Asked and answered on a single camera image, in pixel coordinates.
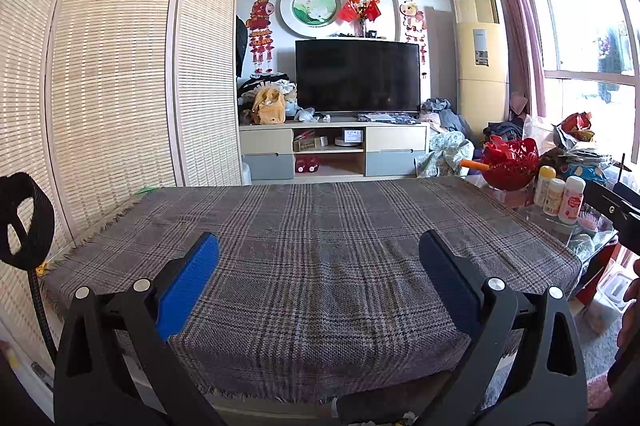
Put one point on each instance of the white yellow-label bottle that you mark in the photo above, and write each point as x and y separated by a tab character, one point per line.
554	198

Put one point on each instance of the dark hanging jacket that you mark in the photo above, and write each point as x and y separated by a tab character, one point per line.
241	46

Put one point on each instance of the cream yellow bottle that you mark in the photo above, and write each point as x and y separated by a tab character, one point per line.
544	183

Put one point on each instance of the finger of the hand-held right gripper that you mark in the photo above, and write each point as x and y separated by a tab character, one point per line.
617	211

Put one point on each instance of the window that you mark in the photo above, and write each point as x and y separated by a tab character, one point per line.
575	36

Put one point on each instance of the pink pig hanging ornament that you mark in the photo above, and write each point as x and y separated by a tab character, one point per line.
412	14

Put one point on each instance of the pink curtain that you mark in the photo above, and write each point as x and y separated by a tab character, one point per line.
515	21

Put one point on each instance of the round lotus wall plate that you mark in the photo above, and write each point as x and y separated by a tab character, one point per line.
311	11

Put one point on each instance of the pile of blue grey clothes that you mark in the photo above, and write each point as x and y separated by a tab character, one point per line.
445	146

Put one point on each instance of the person's right hand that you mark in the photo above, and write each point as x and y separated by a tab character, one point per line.
629	311

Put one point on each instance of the orange stick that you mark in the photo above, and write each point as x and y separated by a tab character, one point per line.
474	165

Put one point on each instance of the clear glass side table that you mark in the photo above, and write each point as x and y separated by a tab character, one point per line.
530	211

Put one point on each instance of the vase with red flowers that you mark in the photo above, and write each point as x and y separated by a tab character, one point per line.
359	11

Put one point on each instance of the clear plastic storage box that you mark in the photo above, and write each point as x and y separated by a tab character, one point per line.
605	301

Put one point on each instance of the pile of dark white clothes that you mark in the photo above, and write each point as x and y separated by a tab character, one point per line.
252	86

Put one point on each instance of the red gold foil bag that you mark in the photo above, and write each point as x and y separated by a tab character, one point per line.
577	126

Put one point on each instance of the cream standing air conditioner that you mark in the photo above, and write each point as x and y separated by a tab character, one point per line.
482	101

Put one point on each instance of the small white bin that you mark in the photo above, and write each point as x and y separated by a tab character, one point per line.
246	173

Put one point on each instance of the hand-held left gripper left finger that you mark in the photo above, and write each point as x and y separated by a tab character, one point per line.
187	286

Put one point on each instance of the black television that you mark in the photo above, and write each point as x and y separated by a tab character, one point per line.
357	76

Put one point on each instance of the blue printed packet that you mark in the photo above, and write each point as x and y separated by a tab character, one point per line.
585	170

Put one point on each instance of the red pig hanging ornament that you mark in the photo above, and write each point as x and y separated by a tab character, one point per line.
260	14

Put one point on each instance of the red plastic basket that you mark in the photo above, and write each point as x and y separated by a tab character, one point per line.
510	164

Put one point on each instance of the cream grey tv cabinet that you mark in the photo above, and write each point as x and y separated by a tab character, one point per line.
265	141

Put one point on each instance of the grey plaid tablecloth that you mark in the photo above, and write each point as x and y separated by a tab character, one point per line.
300	266

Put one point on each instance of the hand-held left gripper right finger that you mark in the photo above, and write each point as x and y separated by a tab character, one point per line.
450	286

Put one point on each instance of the bamboo folding screen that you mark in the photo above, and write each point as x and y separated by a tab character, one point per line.
110	71

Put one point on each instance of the white pink-label bottle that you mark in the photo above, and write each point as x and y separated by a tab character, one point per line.
572	201

